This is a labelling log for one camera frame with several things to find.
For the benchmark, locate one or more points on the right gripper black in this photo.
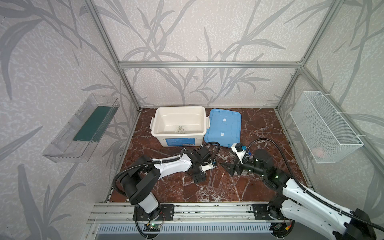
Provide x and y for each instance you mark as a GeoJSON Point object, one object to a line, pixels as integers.
{"type": "Point", "coordinates": [237, 167]}

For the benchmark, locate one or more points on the white plastic storage bin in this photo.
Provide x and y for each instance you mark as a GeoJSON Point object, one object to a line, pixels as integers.
{"type": "Point", "coordinates": [167, 119]}

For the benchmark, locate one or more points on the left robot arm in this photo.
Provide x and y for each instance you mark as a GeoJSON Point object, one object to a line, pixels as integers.
{"type": "Point", "coordinates": [138, 180]}

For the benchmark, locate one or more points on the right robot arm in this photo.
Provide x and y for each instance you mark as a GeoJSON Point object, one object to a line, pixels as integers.
{"type": "Point", "coordinates": [297, 203]}

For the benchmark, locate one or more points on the blue plastic bin lid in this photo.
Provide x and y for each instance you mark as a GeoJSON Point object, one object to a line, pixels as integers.
{"type": "Point", "coordinates": [225, 127]}

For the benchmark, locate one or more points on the pink object in basket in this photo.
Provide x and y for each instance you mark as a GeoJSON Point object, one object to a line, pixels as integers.
{"type": "Point", "coordinates": [319, 152]}

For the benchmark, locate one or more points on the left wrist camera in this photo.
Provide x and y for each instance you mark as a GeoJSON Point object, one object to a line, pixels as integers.
{"type": "Point", "coordinates": [207, 167]}

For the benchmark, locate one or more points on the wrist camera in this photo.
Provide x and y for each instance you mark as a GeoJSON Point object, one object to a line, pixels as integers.
{"type": "Point", "coordinates": [240, 150]}
{"type": "Point", "coordinates": [207, 167]}

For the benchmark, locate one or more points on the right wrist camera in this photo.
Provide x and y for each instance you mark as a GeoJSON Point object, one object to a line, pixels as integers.
{"type": "Point", "coordinates": [240, 150]}

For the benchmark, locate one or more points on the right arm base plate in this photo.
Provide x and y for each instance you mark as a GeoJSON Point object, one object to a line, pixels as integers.
{"type": "Point", "coordinates": [262, 212]}

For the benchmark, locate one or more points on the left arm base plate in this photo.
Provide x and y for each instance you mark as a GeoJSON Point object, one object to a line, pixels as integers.
{"type": "Point", "coordinates": [164, 212]}

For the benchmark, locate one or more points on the white wire mesh basket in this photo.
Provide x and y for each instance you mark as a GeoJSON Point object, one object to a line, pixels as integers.
{"type": "Point", "coordinates": [322, 125]}

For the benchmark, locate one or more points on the aluminium frame rail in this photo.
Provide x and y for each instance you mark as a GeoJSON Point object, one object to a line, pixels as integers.
{"type": "Point", "coordinates": [237, 65]}

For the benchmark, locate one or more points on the clear acrylic wall shelf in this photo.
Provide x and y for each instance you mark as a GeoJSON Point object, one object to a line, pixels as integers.
{"type": "Point", "coordinates": [79, 138]}

